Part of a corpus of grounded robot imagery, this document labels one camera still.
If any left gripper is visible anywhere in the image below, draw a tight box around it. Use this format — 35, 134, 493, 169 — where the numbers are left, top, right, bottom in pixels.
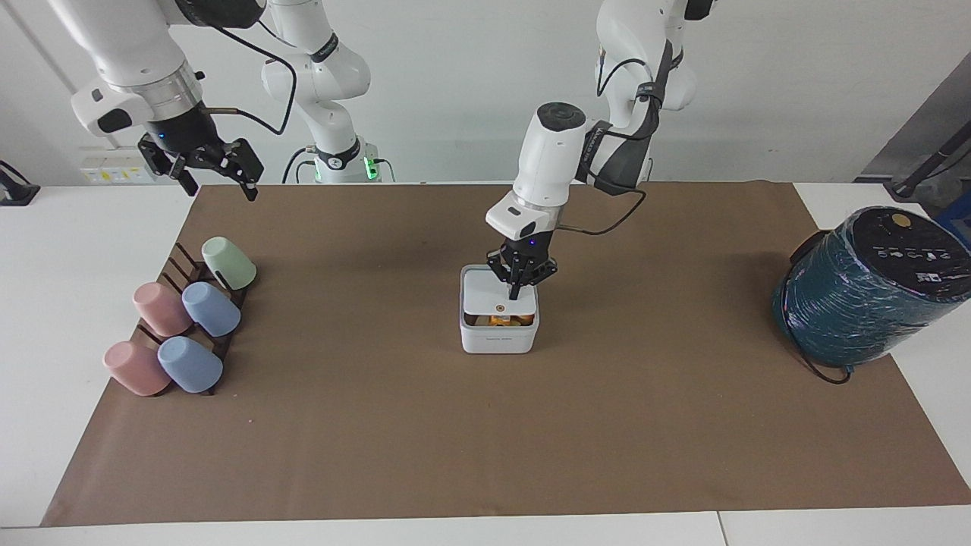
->
486, 226, 560, 301

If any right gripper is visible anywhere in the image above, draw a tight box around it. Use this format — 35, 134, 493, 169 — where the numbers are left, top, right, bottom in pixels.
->
138, 105, 266, 202

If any white trash can with lid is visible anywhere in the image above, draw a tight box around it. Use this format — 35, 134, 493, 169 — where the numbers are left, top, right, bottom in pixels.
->
459, 265, 542, 356

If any green cup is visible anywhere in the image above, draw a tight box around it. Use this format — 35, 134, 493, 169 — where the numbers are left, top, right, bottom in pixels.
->
201, 236, 258, 292

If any dark brown cup rack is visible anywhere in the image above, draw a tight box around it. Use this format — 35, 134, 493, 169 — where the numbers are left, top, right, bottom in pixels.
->
135, 242, 252, 397

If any blue cup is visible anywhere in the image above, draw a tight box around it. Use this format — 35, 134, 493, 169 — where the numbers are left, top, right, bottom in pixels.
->
157, 336, 225, 394
181, 281, 243, 338

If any pink cup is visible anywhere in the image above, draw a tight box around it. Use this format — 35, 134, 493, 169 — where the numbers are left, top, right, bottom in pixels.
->
102, 340, 172, 397
132, 281, 195, 338

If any black stand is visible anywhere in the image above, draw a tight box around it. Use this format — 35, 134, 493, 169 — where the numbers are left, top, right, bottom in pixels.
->
891, 120, 971, 200
0, 160, 41, 206

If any teal cylindrical speaker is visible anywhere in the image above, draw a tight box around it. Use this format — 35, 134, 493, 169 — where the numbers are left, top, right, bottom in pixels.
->
771, 206, 971, 370

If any black cable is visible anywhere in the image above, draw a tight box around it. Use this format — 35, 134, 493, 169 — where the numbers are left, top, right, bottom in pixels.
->
780, 317, 853, 385
558, 187, 648, 237
200, 21, 298, 137
281, 147, 316, 185

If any white wall socket strip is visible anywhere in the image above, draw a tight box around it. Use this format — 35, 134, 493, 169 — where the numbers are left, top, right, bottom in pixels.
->
79, 155, 157, 186

